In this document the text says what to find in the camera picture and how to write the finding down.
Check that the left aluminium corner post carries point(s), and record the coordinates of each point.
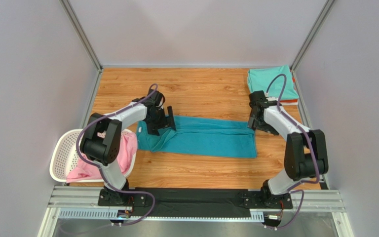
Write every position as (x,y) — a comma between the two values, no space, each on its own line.
(71,14)

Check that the white plastic laundry basket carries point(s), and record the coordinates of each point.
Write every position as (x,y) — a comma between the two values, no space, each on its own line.
(66,165)

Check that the right aluminium corner post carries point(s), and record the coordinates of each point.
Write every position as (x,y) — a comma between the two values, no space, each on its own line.
(325,11)

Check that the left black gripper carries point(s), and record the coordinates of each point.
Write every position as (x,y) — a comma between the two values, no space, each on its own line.
(153,128)

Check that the aluminium corner post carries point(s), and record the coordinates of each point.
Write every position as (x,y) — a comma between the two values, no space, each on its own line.
(325,11)
(71,14)

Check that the folded mint green t shirt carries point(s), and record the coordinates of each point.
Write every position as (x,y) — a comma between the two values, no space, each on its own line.
(260,79)

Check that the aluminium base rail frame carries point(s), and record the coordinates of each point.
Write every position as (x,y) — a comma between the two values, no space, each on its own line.
(313,201)

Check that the folded orange t shirt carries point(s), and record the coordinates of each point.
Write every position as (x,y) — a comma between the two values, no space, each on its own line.
(289,102)

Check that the teal t shirt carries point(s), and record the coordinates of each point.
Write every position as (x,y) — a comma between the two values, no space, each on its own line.
(201,136)

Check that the black cloth strip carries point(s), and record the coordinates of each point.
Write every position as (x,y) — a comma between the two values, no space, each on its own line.
(208,203)

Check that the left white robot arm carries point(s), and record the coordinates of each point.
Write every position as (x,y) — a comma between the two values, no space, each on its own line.
(100,141)

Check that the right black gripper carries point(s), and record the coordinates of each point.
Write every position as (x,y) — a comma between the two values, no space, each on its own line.
(259,121)

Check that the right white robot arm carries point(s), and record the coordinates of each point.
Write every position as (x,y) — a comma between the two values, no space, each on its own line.
(305,155)

